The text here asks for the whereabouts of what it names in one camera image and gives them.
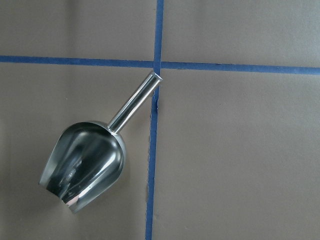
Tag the stainless steel ice scoop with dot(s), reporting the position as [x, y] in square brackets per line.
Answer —
[89, 156]

